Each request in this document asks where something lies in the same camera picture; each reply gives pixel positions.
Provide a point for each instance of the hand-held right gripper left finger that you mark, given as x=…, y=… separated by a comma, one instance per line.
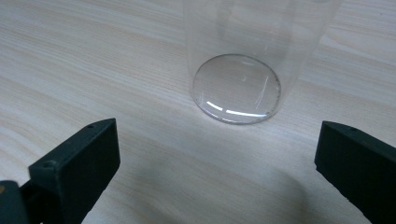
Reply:
x=74, y=165

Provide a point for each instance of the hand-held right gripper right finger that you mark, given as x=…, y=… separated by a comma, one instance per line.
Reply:
x=358, y=168

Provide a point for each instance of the clear drinking glass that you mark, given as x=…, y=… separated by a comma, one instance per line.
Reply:
x=236, y=87

